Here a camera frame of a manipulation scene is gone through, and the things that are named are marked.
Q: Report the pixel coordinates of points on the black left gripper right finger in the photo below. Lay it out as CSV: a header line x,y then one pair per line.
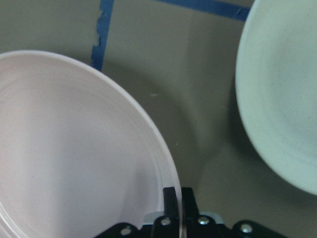
x,y
198,224

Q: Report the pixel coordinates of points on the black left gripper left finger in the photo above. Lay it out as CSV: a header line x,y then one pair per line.
x,y
168,224

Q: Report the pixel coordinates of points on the pink plate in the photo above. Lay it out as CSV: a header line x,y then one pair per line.
x,y
77,153

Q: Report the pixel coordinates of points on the beige plate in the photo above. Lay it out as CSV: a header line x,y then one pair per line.
x,y
276,87

